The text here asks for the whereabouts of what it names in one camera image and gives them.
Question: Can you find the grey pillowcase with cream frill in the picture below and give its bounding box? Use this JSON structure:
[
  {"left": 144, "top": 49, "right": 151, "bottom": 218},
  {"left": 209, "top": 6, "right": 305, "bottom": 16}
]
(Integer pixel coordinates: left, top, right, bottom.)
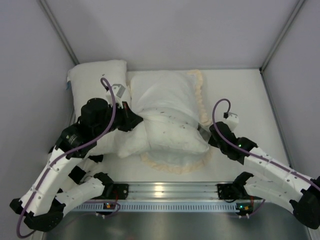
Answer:
[{"left": 130, "top": 70, "right": 212, "bottom": 175}]

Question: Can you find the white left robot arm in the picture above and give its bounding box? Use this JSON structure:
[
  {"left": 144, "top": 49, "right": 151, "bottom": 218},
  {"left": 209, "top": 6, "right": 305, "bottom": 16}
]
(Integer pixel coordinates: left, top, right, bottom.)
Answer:
[{"left": 9, "top": 98, "right": 143, "bottom": 232}]

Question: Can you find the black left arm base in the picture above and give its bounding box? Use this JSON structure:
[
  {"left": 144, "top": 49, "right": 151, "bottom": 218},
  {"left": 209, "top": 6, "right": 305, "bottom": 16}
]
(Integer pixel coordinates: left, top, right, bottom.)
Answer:
[{"left": 98, "top": 183, "right": 129, "bottom": 200}]

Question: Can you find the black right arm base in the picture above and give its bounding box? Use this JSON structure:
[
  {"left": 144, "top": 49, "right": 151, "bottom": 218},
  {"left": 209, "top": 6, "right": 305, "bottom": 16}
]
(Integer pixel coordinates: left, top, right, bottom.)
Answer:
[{"left": 217, "top": 183, "right": 250, "bottom": 203}]

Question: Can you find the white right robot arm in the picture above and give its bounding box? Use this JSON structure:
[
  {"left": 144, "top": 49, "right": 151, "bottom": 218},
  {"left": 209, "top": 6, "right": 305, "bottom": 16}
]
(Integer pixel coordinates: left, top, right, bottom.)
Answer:
[{"left": 209, "top": 121, "right": 320, "bottom": 230}]

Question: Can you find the bare white pillow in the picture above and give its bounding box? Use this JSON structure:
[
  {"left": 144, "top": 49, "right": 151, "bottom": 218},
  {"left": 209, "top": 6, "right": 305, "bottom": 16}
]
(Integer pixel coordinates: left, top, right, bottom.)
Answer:
[{"left": 67, "top": 60, "right": 137, "bottom": 157}]

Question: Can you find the black and white striped pillowcase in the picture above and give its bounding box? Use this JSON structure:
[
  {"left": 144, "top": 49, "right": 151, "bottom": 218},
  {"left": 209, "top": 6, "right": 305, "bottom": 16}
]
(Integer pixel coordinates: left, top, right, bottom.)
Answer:
[{"left": 48, "top": 147, "right": 105, "bottom": 186}]

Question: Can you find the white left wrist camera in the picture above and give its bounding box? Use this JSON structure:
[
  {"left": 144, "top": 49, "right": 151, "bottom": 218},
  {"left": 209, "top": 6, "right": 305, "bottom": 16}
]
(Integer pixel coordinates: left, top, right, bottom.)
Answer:
[{"left": 106, "top": 83, "right": 126, "bottom": 107}]

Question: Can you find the perforated grey cable duct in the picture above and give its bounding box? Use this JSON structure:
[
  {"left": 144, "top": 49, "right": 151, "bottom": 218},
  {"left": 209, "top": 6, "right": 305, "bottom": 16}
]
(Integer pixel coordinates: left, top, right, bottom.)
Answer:
[{"left": 72, "top": 201, "right": 293, "bottom": 213}]

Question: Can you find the aluminium mounting rail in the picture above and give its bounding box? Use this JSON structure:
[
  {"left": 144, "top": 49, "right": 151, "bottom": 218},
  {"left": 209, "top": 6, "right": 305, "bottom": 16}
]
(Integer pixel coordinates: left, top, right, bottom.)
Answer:
[{"left": 104, "top": 181, "right": 251, "bottom": 201}]

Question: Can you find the left aluminium frame post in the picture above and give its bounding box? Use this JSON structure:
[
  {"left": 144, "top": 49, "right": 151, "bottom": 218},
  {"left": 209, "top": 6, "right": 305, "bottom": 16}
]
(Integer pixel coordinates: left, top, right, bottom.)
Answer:
[{"left": 37, "top": 0, "right": 80, "bottom": 65}]

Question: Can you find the aluminium frame post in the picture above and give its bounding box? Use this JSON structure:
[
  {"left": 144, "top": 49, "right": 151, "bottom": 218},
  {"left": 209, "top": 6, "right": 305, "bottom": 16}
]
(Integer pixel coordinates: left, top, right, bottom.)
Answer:
[
  {"left": 37, "top": 0, "right": 80, "bottom": 65},
  {"left": 259, "top": 0, "right": 307, "bottom": 75}
]

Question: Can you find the right aluminium frame post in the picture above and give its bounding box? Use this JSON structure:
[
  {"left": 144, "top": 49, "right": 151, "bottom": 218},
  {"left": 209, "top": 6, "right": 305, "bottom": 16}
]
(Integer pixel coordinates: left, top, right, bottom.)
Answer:
[{"left": 259, "top": 0, "right": 307, "bottom": 75}]

